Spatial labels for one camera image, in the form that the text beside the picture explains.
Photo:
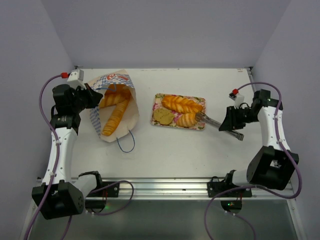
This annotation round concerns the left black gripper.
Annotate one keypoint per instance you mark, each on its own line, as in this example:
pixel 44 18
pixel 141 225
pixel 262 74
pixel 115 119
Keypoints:
pixel 94 99

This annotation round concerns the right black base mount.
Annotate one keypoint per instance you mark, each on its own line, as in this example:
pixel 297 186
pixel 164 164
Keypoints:
pixel 235 203

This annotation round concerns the floral tray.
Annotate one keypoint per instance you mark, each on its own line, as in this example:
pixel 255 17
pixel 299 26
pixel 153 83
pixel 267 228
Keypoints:
pixel 158 104

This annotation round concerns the braided fake bread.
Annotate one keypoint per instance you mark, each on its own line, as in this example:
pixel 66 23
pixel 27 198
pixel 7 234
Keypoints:
pixel 181 105

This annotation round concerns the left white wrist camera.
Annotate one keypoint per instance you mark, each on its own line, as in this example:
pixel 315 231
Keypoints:
pixel 76 78

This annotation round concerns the paper bag with blue pattern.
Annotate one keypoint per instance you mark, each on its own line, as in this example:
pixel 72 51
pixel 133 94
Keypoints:
pixel 99 116

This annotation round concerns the metal tongs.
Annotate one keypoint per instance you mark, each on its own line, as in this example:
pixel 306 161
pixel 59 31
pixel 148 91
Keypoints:
pixel 203 118

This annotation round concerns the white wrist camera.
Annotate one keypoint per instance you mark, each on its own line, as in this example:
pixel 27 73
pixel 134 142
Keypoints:
pixel 76 78
pixel 237 98

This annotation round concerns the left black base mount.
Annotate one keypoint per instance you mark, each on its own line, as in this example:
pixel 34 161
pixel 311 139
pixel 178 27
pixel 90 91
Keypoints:
pixel 97 201

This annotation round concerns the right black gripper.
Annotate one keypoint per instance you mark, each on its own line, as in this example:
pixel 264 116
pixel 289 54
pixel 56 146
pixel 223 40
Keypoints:
pixel 232 118

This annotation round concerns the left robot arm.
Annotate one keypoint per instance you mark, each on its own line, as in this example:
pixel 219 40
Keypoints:
pixel 58 196

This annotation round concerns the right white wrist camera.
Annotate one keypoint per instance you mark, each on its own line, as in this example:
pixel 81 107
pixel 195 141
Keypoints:
pixel 237 98

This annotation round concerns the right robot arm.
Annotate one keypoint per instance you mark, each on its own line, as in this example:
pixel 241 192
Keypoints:
pixel 273 165

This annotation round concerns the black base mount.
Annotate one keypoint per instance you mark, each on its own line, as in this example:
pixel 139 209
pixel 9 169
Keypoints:
pixel 235 203
pixel 97 201

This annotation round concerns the aluminium rail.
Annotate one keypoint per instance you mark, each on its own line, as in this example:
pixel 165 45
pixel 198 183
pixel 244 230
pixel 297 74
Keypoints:
pixel 150 188

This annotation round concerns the long sliced fake baguette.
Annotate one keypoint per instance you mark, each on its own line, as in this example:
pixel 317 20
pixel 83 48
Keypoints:
pixel 115 118

